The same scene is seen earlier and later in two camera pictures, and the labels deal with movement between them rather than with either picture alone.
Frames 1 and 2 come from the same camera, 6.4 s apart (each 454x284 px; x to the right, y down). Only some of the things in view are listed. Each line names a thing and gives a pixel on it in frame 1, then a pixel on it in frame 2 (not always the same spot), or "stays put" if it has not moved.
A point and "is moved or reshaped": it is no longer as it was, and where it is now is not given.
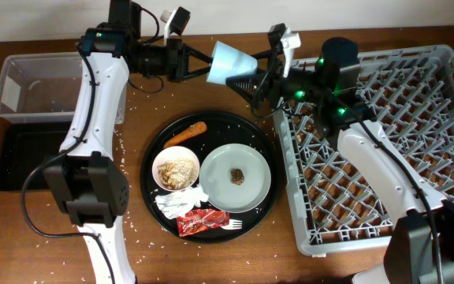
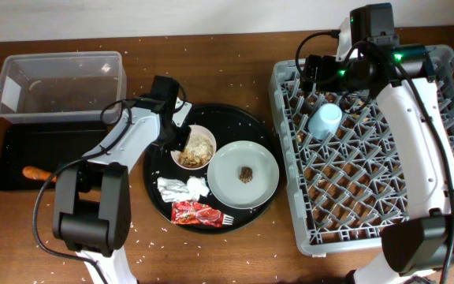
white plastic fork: [233, 225] to [227, 219]
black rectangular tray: [21, 147] stays put
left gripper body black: [162, 61] to [175, 139]
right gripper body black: [280, 86] to [333, 76]
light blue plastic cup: [228, 61] is moved or reshaped
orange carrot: [193, 128] is moved or reshaped
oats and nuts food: [176, 170] to [197, 152]
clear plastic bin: [35, 87] stays put
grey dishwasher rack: [421, 98] stays put
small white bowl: [175, 169] to [199, 151]
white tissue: [176, 204] to [176, 191]
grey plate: [236, 177] is moved or reshaped
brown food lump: [236, 177] to [247, 174]
